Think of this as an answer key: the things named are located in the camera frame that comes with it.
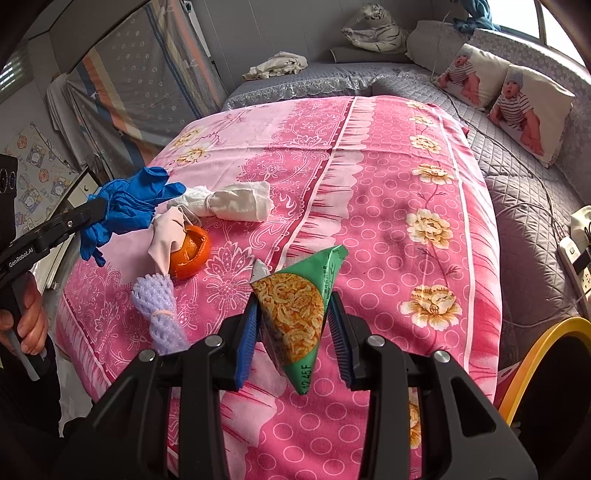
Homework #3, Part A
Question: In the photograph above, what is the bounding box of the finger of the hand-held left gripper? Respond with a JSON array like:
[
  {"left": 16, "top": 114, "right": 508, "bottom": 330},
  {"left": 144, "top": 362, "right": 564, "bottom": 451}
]
[{"left": 9, "top": 198, "right": 108, "bottom": 260}]

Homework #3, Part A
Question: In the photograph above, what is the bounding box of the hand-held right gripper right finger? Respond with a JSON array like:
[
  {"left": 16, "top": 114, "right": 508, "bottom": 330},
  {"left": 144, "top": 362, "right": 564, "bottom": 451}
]
[{"left": 327, "top": 292, "right": 539, "bottom": 480}]

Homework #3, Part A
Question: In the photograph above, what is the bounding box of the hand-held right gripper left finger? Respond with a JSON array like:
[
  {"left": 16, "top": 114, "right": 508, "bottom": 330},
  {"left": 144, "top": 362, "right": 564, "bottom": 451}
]
[{"left": 60, "top": 295, "right": 259, "bottom": 480}]

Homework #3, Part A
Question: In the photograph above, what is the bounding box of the green snack packet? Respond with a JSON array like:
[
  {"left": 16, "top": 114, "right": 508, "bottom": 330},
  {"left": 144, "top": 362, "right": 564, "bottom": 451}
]
[{"left": 249, "top": 244, "right": 349, "bottom": 396}]

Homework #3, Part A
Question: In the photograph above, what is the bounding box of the blue rubber glove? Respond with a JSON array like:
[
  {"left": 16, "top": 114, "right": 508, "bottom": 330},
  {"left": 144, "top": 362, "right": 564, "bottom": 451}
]
[{"left": 79, "top": 166, "right": 186, "bottom": 267}]

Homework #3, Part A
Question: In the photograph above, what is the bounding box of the yellow rimmed bin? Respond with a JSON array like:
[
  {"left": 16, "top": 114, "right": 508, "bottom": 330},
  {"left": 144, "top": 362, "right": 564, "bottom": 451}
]
[{"left": 499, "top": 318, "right": 591, "bottom": 480}]

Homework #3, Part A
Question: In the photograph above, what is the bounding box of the person's left forearm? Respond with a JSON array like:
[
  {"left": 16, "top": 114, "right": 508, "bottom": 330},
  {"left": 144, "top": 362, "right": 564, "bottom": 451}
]
[{"left": 0, "top": 348, "right": 64, "bottom": 444}]

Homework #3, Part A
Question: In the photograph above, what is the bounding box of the person's left hand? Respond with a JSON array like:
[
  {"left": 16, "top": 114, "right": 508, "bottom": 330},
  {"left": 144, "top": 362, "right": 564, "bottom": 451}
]
[{"left": 0, "top": 271, "right": 49, "bottom": 355}]

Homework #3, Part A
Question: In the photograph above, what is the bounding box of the white foam fruit net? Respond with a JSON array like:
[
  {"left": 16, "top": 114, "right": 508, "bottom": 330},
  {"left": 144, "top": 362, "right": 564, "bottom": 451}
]
[{"left": 130, "top": 272, "right": 190, "bottom": 356}]

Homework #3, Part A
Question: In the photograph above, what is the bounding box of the tangerine peel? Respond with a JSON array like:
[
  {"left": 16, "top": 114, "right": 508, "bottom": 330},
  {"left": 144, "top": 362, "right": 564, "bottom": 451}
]
[{"left": 168, "top": 224, "right": 212, "bottom": 280}]

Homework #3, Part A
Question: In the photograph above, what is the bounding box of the beige face mask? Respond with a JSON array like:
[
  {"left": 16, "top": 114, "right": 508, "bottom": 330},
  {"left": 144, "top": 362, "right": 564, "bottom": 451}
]
[{"left": 148, "top": 206, "right": 193, "bottom": 278}]

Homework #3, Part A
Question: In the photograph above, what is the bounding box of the white hanging cloth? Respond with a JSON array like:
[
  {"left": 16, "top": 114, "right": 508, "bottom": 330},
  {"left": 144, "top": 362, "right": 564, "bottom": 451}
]
[{"left": 46, "top": 74, "right": 94, "bottom": 154}]

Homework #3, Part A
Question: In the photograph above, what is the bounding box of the beige crumpled bag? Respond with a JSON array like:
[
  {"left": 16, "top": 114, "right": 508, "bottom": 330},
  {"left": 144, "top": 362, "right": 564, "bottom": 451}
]
[{"left": 167, "top": 181, "right": 273, "bottom": 223}]

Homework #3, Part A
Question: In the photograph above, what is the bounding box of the pink floral blanket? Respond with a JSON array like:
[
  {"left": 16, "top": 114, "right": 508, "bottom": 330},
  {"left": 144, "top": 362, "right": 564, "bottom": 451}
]
[{"left": 55, "top": 95, "right": 504, "bottom": 480}]

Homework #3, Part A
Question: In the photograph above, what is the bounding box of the patterned fabric wardrobe cover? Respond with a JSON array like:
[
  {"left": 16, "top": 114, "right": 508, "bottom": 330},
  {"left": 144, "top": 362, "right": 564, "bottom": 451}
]
[{"left": 65, "top": 4, "right": 228, "bottom": 155}]

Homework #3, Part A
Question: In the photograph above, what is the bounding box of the white power strip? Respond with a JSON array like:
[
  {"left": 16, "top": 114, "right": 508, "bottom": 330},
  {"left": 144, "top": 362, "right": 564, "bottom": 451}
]
[{"left": 556, "top": 235, "right": 591, "bottom": 297}]

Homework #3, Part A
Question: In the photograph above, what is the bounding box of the crumpled cream cloth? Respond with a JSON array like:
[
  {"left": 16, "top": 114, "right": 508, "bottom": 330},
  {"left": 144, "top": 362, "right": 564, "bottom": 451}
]
[{"left": 242, "top": 52, "right": 308, "bottom": 82}]

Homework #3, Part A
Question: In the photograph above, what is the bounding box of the white plug adapter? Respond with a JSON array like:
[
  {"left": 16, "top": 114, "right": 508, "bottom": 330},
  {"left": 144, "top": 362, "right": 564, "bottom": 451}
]
[{"left": 570, "top": 205, "right": 591, "bottom": 241}]

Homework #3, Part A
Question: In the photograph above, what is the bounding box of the baby print pillow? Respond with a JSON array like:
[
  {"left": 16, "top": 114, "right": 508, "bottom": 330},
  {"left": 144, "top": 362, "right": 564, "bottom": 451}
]
[
  {"left": 436, "top": 44, "right": 511, "bottom": 112},
  {"left": 487, "top": 65, "right": 576, "bottom": 169}
]

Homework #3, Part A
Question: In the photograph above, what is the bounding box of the grey cushion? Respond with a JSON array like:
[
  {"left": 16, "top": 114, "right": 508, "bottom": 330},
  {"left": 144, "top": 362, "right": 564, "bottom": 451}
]
[{"left": 406, "top": 19, "right": 468, "bottom": 71}]

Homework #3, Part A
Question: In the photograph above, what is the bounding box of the white tiger plush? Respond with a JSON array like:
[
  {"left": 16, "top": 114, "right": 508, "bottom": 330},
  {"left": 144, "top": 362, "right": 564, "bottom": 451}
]
[{"left": 342, "top": 4, "right": 411, "bottom": 53}]

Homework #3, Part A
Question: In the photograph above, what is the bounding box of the grey padded bed surround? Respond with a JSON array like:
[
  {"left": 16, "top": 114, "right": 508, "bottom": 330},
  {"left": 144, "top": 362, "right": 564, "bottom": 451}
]
[{"left": 471, "top": 28, "right": 591, "bottom": 197}]

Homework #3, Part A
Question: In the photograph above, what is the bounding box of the knotted blue curtain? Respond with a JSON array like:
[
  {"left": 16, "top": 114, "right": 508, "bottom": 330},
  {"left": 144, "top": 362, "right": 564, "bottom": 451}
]
[{"left": 452, "top": 0, "right": 502, "bottom": 36}]

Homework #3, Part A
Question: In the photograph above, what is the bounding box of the window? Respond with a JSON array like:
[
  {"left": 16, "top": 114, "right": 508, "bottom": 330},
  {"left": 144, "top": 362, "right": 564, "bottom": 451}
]
[{"left": 480, "top": 0, "right": 591, "bottom": 63}]

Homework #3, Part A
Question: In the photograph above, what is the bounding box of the cartoon wall poster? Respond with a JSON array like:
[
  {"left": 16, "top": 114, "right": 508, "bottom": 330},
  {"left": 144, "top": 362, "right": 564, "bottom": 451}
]
[{"left": 13, "top": 122, "right": 82, "bottom": 223}]

